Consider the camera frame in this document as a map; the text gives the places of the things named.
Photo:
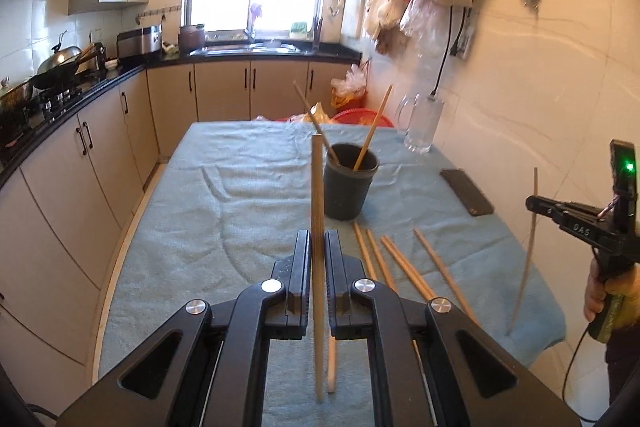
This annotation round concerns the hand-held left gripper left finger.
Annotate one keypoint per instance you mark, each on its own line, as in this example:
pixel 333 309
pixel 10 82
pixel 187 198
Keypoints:
pixel 302 277

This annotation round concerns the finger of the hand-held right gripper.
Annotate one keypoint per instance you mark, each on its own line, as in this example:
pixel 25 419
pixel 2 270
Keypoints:
pixel 545 209

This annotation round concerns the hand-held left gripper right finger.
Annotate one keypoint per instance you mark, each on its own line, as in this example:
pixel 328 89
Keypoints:
pixel 332 277

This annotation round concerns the wooden chopstick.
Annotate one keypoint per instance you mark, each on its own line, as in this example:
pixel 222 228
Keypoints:
pixel 375 127
pixel 407 261
pixel 316 187
pixel 442 272
pixel 362 249
pixel 310 109
pixel 527 252
pixel 380 259
pixel 331 367
pixel 400 265

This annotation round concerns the black chopstick holder cup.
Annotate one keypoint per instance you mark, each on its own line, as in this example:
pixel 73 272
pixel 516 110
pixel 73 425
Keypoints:
pixel 345 192

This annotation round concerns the person's right hand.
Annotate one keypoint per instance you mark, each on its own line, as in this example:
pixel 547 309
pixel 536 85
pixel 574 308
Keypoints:
pixel 594 292

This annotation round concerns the black smartphone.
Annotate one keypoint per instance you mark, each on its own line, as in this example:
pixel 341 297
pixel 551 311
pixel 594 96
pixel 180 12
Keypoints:
pixel 467 192

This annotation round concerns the light blue table towel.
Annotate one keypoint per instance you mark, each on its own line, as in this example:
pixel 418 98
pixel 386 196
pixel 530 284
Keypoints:
pixel 200 217

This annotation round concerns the person's dark clothing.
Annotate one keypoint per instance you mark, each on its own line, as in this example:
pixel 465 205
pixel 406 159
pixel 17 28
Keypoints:
pixel 625 357

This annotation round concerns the clear glass mug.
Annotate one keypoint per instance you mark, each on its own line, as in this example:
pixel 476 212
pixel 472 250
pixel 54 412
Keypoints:
pixel 422 127

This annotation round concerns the red plastic basin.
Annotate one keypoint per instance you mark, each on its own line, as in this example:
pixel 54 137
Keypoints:
pixel 362 118

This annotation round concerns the yellow plastic bag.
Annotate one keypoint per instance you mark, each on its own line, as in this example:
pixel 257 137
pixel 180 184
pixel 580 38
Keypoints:
pixel 317 113

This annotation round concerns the red bin with plastic bag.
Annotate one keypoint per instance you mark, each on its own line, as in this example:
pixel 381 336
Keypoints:
pixel 350 84

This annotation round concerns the hanging clear plastic bags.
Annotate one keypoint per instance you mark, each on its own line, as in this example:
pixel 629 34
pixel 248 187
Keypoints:
pixel 400 22

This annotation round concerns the steel kitchen sink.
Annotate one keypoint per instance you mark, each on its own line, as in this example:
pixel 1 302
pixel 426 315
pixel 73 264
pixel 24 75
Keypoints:
pixel 240 48

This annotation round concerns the beige base cabinets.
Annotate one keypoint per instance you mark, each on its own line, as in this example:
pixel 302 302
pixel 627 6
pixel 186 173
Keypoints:
pixel 75 187

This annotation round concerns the brown clay pot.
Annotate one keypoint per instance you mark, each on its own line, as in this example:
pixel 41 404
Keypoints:
pixel 192 39

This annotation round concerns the white cutting board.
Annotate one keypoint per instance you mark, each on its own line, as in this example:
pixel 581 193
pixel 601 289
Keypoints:
pixel 352 14

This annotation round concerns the black kitchen countertop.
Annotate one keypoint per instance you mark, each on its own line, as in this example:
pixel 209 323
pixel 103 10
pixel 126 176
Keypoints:
pixel 125 74

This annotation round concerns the steel rice cooker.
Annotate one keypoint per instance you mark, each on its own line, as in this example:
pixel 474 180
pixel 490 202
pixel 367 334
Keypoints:
pixel 140 43

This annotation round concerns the black gas stove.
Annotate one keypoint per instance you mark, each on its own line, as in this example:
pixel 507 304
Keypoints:
pixel 55 102

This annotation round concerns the wok with steel lid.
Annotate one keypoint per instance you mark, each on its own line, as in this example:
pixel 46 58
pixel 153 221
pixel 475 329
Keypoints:
pixel 57 67

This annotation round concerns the steel pot with lid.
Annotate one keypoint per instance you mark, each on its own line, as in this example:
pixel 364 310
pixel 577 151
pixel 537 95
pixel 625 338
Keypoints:
pixel 15 97

